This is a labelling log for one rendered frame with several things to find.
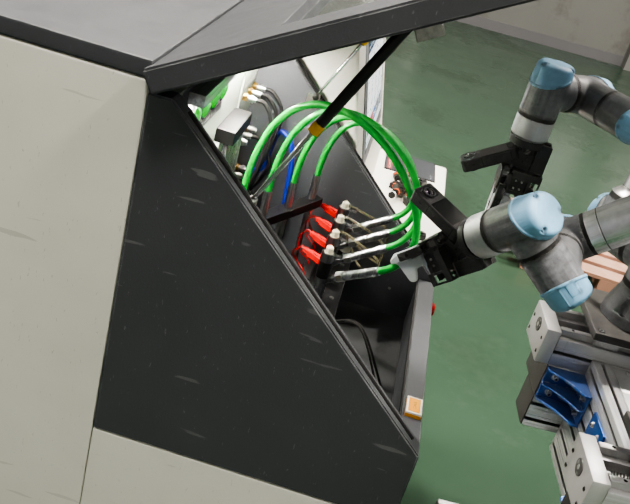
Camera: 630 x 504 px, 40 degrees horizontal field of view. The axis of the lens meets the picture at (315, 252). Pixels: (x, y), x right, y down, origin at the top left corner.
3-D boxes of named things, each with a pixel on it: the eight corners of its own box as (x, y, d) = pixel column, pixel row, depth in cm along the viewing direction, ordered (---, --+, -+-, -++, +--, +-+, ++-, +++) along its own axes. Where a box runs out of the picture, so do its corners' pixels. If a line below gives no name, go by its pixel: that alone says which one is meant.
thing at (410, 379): (394, 507, 160) (420, 443, 152) (372, 500, 160) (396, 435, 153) (415, 336, 215) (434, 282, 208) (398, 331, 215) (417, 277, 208)
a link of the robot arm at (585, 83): (619, 129, 169) (580, 126, 163) (581, 107, 177) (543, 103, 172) (636, 92, 165) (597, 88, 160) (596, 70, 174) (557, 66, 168)
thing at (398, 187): (421, 214, 234) (427, 197, 232) (384, 203, 235) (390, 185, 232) (425, 184, 254) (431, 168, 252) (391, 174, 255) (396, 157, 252)
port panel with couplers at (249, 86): (230, 207, 193) (260, 76, 179) (216, 202, 193) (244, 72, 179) (244, 186, 204) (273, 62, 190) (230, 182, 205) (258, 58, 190)
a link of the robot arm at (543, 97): (588, 72, 161) (556, 68, 157) (566, 126, 167) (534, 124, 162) (560, 57, 167) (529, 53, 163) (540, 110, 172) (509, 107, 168)
